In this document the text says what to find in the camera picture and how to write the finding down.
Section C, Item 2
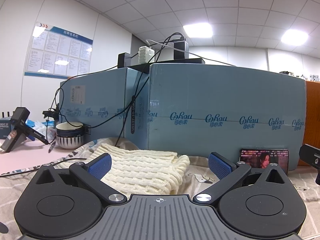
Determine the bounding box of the black cable down box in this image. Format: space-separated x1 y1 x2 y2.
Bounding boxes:
114 32 187 147

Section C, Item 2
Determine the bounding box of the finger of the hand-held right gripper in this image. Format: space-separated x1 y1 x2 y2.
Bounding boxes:
299 144 320 178

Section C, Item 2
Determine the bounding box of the wall notice board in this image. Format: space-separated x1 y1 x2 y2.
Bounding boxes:
24 21 94 78

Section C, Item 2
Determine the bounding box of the black clip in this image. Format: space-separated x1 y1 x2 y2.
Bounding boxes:
42 109 60 120

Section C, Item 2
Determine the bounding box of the blue cardboard box white label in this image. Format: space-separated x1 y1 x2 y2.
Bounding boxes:
59 66 151 150

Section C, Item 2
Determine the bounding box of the black cable with clip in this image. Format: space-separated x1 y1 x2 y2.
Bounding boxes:
50 74 120 130

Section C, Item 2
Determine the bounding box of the small blue carton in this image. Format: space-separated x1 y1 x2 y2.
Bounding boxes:
0 116 16 139

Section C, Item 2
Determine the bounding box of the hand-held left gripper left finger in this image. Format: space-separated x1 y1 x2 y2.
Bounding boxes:
30 153 128 203

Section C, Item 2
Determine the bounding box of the square ceiling light panel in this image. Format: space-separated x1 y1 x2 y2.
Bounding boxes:
281 29 309 46
183 23 214 39

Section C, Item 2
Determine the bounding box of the black handheld device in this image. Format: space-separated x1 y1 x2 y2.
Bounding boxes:
0 107 49 153

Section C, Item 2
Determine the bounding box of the flat black device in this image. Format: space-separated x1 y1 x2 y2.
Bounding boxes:
126 58 206 72

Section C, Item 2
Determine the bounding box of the cream knit sweater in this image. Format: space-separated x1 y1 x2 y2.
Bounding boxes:
89 142 190 195

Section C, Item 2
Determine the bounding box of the white cable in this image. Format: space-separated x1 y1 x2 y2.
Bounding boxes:
146 39 175 48

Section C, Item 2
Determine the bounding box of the large blue cardboard box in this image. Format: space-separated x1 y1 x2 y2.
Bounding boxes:
147 62 307 173

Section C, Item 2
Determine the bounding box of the white folded cloth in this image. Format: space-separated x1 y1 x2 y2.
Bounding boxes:
138 45 154 64

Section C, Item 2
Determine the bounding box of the smartphone with lit screen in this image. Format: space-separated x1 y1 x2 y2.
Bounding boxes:
239 149 289 175

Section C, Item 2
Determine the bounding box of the small black box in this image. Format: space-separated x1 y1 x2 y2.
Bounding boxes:
118 53 132 68

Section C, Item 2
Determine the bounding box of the black cable on bedsheet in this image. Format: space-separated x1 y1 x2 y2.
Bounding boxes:
0 158 67 178

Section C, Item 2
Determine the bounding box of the orange wooden cabinet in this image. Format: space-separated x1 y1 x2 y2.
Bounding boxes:
298 80 320 167

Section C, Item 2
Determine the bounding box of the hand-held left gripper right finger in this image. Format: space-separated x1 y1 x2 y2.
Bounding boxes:
192 152 292 203

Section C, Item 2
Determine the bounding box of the striped ceramic bowl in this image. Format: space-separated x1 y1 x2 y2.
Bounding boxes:
55 122 84 150

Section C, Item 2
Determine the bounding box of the white plastic bag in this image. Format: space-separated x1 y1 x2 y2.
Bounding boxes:
32 119 58 141

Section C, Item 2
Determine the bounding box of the black power adapter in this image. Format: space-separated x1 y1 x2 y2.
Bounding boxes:
173 40 190 60

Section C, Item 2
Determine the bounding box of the printed grey striped bedsheet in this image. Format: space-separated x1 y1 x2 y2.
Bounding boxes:
0 137 320 233

